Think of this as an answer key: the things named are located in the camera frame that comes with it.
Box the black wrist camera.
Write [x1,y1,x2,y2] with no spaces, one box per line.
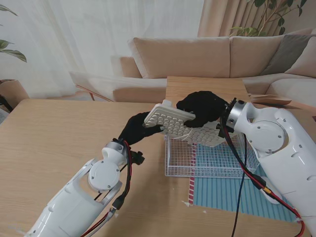
[129,150,146,166]
[215,122,227,138]

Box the grey sofa cushion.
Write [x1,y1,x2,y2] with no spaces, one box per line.
[261,34,313,76]

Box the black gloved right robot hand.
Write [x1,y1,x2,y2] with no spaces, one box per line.
[176,90,229,129]

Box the blue striped mouse pad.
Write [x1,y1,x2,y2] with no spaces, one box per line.
[189,143,304,223]

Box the cream sofa cushion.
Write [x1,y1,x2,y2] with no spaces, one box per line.
[285,37,316,79]

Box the broad-leaf green plant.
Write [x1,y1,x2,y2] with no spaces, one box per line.
[0,3,28,64]

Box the beige fabric sofa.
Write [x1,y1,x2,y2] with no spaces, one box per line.
[112,27,316,117]

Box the white sheer curtain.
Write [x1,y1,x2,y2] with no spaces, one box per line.
[0,0,205,101]

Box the white cushioned wooden bench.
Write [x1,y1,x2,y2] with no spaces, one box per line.
[69,71,117,102]

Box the white wire mesh drawer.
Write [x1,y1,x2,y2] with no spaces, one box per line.
[164,133,260,178]

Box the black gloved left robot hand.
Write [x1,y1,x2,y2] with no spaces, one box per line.
[118,112,165,149]

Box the left arm red black cable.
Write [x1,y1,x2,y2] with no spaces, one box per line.
[81,142,133,237]

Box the beige round-key keyboard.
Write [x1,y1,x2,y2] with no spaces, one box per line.
[143,98,232,148]

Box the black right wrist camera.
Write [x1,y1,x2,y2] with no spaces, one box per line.
[215,122,227,138]

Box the wood top wire organizer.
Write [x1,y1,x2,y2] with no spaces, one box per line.
[164,76,257,119]

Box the tan round planter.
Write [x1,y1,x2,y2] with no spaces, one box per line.
[0,79,31,101]

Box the tall leafy green plant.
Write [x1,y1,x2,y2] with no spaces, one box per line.
[229,0,307,38]

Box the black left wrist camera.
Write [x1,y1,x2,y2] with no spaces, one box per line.
[129,150,146,166]

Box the beige pleated curtain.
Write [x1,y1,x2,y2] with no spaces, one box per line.
[197,0,316,38]

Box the black stand leg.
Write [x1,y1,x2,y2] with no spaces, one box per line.
[0,95,13,113]

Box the arm red black cable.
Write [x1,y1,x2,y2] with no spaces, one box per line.
[81,142,133,237]
[219,118,306,237]

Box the shallow wooden tray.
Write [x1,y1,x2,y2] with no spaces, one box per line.
[249,93,292,106]

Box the right arm red black cable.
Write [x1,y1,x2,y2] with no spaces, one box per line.
[219,118,306,237]

